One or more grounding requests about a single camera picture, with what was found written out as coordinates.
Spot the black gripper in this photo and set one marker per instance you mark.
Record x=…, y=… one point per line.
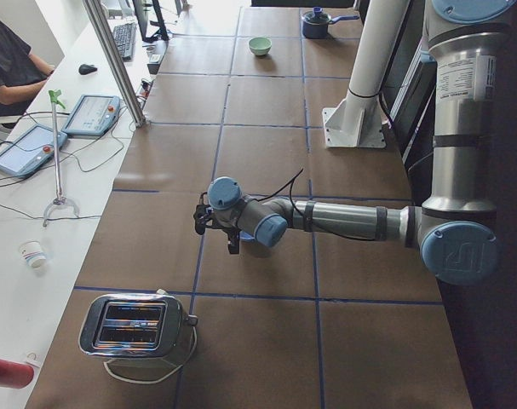
x=232, y=239

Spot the blue bowl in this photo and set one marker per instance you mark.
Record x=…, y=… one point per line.
x=246, y=237

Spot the green bowl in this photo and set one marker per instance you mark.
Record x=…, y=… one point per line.
x=260, y=46

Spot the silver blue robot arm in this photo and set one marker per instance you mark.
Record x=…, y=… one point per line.
x=453, y=228

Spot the silver toaster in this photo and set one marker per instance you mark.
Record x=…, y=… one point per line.
x=139, y=330

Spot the white mounting pillar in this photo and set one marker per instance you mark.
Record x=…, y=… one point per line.
x=356, y=121

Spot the far orange connector block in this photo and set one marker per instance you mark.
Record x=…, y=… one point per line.
x=144, y=88

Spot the far blue teach pendant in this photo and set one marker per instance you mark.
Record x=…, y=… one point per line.
x=92, y=116

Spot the blue teach pendant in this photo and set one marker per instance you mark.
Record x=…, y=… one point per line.
x=24, y=156
x=92, y=116

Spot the paper cup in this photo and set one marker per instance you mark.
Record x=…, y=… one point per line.
x=33, y=253

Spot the near blue teach pendant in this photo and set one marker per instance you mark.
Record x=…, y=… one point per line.
x=24, y=156

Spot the black computer mouse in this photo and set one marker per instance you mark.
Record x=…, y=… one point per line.
x=86, y=69

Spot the reacher grabber stick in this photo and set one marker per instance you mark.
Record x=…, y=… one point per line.
x=60, y=200

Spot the blue saucepan with glass lid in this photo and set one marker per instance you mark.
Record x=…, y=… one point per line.
x=316, y=23

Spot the black keyboard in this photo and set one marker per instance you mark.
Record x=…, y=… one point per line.
x=124, y=39

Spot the black monitor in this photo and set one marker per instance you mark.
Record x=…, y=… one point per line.
x=150, y=21

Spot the red cylinder bottle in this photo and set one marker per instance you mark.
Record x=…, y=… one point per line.
x=15, y=375

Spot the person in black shirt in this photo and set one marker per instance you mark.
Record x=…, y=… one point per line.
x=22, y=73

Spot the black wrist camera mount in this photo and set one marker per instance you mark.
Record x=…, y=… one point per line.
x=204, y=219

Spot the aluminium frame post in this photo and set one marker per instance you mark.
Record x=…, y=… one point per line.
x=103, y=32

